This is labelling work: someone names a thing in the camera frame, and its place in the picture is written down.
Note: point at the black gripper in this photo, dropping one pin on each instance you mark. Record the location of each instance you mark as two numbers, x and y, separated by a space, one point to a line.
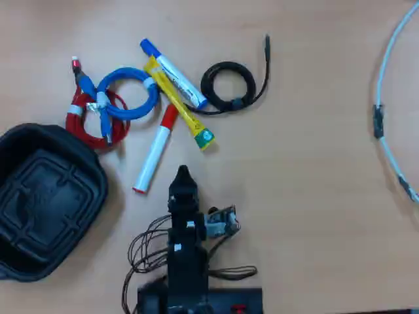
185 216

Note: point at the yellow instant coffee stick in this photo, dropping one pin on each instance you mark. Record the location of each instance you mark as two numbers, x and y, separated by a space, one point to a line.
183 109

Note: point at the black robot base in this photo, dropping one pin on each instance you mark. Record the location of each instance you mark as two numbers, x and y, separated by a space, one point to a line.
235 297

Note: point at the black plastic bowl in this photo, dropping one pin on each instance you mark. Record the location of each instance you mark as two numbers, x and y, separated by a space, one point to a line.
49 196

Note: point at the red capped whiteboard marker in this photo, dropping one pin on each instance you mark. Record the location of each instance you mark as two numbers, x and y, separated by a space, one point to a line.
152 160

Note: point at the blue capped whiteboard marker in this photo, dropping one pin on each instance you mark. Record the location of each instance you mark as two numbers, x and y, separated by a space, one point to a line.
176 76

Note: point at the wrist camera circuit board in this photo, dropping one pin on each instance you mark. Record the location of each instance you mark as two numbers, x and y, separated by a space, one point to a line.
219 224

